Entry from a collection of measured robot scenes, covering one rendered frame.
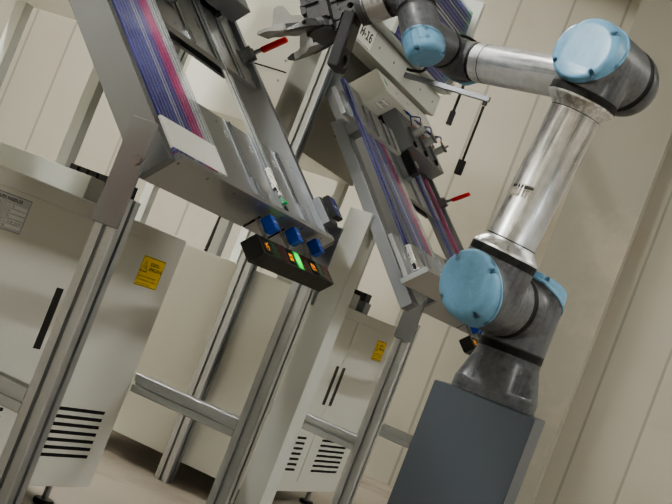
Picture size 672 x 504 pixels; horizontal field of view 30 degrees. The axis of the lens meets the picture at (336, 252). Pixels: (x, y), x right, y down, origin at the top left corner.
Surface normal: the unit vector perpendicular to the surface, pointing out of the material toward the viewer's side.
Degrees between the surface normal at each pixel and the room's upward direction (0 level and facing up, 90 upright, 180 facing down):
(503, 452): 90
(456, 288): 97
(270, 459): 90
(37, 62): 90
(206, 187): 133
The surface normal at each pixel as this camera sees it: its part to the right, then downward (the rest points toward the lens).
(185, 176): 0.38, 0.87
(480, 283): -0.66, -0.15
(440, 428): -0.26, -0.15
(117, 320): 0.86, 0.32
